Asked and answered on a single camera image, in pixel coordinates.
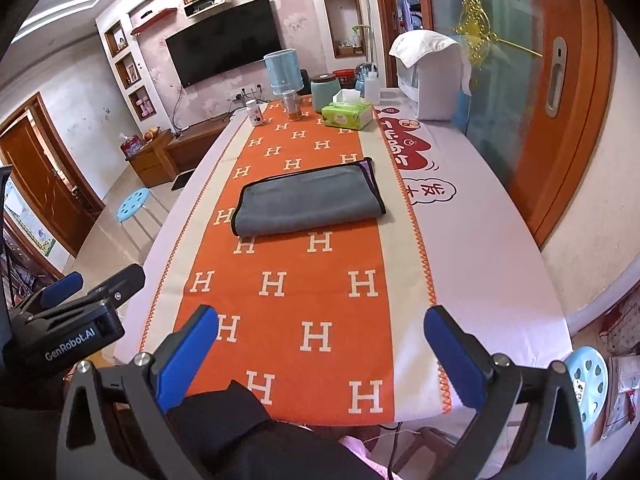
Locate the green tissue pack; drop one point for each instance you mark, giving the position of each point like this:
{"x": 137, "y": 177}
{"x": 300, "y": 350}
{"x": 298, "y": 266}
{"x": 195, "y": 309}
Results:
{"x": 346, "y": 115}

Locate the glass jar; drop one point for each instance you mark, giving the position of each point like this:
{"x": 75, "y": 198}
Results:
{"x": 290, "y": 106}

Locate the blue water bottle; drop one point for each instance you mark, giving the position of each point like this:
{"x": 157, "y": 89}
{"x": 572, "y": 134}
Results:
{"x": 282, "y": 72}

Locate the black wall television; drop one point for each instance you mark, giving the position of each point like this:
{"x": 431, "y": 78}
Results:
{"x": 225, "y": 42}

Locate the fruit on cabinet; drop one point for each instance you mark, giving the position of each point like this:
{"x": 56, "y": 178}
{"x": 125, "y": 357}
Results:
{"x": 152, "y": 134}

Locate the white wall shelf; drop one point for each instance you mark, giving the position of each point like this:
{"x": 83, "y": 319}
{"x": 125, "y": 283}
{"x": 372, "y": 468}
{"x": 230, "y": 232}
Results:
{"x": 205, "y": 4}

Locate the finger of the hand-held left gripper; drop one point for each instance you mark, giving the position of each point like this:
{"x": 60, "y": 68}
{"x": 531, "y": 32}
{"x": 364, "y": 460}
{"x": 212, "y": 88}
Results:
{"x": 61, "y": 290}
{"x": 120, "y": 282}

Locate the blue plastic stool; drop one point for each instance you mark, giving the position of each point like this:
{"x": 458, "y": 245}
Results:
{"x": 132, "y": 205}
{"x": 590, "y": 380}

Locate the wooden door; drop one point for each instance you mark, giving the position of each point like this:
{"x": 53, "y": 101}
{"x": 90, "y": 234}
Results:
{"x": 37, "y": 180}

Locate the gold hanging ornament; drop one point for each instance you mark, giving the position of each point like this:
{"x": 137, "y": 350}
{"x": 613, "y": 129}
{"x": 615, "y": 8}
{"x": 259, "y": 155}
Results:
{"x": 472, "y": 25}

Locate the orange letter-print blanket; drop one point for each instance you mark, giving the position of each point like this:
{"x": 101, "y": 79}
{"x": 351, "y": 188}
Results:
{"x": 295, "y": 310}

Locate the red wall shelf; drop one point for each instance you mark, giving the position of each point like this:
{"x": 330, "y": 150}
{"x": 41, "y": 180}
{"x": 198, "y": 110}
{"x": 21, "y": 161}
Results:
{"x": 152, "y": 20}

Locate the white countertop appliance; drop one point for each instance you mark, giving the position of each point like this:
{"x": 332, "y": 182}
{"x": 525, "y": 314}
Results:
{"x": 437, "y": 90}

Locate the grey towel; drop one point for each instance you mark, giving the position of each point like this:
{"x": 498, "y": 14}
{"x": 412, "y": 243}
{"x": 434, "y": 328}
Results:
{"x": 305, "y": 200}

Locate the person's black clothing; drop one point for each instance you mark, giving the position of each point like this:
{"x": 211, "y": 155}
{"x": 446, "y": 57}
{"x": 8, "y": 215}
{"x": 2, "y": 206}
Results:
{"x": 235, "y": 435}

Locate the white cloth cover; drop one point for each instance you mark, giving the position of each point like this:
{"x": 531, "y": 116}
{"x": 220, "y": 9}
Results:
{"x": 422, "y": 45}

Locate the white printed tablecloth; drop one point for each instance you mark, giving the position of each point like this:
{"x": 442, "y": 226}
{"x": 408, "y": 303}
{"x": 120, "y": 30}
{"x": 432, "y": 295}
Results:
{"x": 480, "y": 260}

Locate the pink cloth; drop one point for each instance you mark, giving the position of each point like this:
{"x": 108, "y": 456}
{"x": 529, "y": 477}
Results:
{"x": 367, "y": 462}

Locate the glass sliding door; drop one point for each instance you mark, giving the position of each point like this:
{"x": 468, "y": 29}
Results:
{"x": 500, "y": 110}

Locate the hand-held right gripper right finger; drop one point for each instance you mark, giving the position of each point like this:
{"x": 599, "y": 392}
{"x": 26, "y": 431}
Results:
{"x": 454, "y": 360}

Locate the red basin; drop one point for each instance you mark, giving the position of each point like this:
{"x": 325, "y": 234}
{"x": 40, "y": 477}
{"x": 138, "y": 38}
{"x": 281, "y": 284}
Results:
{"x": 345, "y": 77}

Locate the white plastic bottle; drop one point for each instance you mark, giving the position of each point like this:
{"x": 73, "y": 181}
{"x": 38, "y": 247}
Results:
{"x": 371, "y": 89}

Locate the red box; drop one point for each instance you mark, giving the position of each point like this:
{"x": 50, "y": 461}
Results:
{"x": 131, "y": 146}

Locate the wooden television cabinet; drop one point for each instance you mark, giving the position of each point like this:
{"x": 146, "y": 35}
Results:
{"x": 190, "y": 142}

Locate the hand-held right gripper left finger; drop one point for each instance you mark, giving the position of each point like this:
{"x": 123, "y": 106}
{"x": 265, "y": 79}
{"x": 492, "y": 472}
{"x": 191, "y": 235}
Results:
{"x": 186, "y": 360}

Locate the teal canister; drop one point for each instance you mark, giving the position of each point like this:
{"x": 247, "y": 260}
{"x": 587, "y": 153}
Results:
{"x": 325, "y": 95}

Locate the small white bottle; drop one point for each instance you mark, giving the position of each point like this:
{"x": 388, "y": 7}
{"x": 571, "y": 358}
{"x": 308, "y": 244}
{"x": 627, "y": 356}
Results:
{"x": 254, "y": 114}

